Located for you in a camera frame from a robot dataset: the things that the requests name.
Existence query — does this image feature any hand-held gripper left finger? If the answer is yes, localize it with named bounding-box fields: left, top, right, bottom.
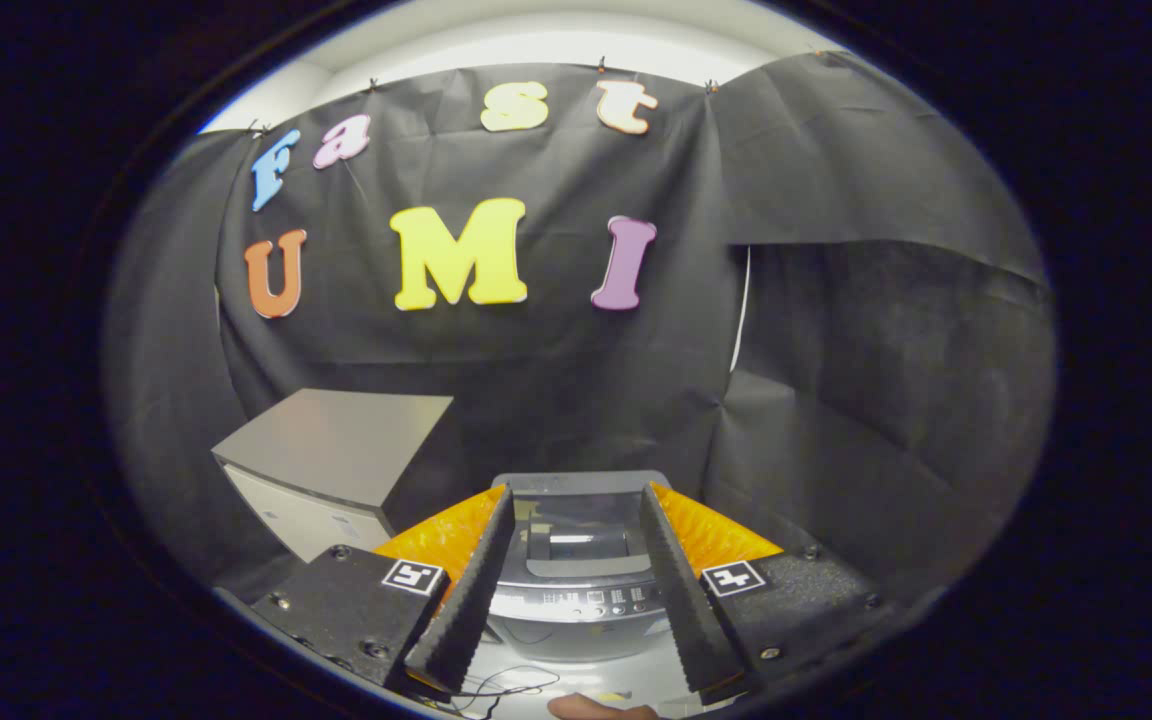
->
left=251, top=484, right=517, bottom=698

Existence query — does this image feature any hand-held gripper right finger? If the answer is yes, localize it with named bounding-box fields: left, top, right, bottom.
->
left=639, top=482, right=902, bottom=696

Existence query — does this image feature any grey toy washing machine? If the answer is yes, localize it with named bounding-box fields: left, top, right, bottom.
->
left=481, top=470, right=677, bottom=664

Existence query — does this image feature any dark washing machine lid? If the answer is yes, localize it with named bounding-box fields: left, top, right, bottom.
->
left=491, top=472, right=672, bottom=581

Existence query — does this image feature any grey white cabinet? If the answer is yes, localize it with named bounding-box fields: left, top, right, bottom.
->
left=211, top=388, right=455, bottom=564

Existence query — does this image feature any thin black cable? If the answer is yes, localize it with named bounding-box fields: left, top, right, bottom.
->
left=436, top=665, right=562, bottom=719

